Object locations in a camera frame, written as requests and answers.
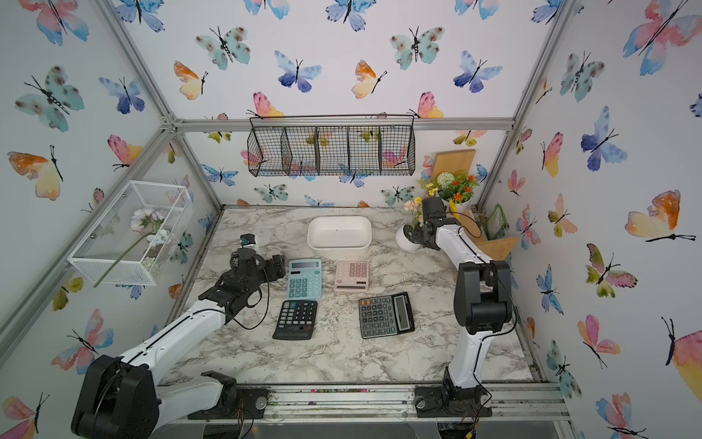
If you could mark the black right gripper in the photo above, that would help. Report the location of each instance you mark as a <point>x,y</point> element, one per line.
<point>418,234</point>

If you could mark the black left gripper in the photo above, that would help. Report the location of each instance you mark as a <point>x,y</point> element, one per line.
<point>280,265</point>

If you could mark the light blue calculator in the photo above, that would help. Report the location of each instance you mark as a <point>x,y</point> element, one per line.
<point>305,279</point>

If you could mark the black calculator dark keys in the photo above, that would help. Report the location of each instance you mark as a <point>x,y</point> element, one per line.
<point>296,320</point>

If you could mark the pink calculator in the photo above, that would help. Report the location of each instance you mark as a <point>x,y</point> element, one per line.
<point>352,276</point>

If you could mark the black calculator with grey keys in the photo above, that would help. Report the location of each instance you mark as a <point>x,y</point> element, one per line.
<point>386,316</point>

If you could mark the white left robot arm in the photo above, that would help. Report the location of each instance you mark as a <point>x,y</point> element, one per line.
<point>122,397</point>

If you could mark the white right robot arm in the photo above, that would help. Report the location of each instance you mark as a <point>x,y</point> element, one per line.
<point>482,301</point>

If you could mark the white plastic storage box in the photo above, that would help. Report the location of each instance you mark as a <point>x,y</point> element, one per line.
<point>340,238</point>

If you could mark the white pot orange flowers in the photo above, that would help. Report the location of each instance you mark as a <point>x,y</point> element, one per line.
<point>455,189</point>

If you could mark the white pot yellow flowers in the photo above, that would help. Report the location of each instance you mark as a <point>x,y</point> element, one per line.
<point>410,228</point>

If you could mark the wooden corner shelf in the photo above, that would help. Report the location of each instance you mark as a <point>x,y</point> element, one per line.
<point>475,221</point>

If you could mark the artificial pink white flower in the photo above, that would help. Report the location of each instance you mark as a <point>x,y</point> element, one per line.
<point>139,259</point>

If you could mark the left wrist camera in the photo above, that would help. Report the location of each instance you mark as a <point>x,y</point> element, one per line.
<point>248,240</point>

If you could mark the black wire wall basket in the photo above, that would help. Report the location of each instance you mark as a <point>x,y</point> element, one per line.
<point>332,146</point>

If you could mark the white mesh wall box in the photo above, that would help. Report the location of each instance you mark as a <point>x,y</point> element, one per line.
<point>111,233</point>

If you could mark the metal base rail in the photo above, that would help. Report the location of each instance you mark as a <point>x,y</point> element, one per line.
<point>388,403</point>

